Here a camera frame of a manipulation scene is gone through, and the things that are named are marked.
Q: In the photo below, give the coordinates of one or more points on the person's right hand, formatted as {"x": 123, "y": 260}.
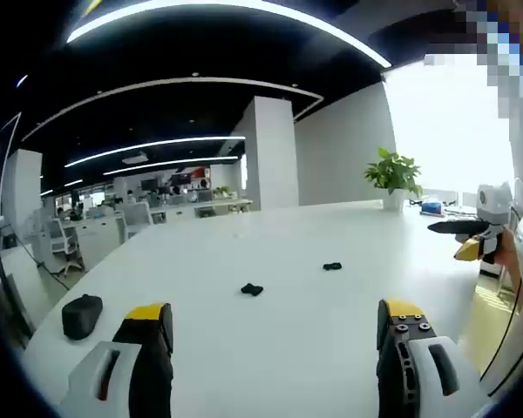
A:
{"x": 505, "y": 248}

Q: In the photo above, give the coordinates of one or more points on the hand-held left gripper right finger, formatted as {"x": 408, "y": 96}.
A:
{"x": 401, "y": 361}

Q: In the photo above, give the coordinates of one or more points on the blue box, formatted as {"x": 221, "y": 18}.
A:
{"x": 432, "y": 207}

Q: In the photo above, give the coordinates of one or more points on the white office chair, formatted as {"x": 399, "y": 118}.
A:
{"x": 137, "y": 217}
{"x": 65, "y": 244}

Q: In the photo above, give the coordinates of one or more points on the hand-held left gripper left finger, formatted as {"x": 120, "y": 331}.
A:
{"x": 150, "y": 357}

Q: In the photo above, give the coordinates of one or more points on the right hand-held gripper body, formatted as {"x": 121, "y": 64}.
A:
{"x": 493, "y": 202}

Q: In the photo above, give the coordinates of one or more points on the black plastic buckle part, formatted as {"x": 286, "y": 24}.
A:
{"x": 252, "y": 289}
{"x": 332, "y": 265}

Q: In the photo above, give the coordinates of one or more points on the black pouch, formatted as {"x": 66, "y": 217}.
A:
{"x": 82, "y": 317}

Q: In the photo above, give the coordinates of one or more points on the green potted plant white pot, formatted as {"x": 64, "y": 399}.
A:
{"x": 394, "y": 174}

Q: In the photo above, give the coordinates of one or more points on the ceiling light strip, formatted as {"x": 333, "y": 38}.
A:
{"x": 226, "y": 11}
{"x": 157, "y": 144}
{"x": 178, "y": 82}

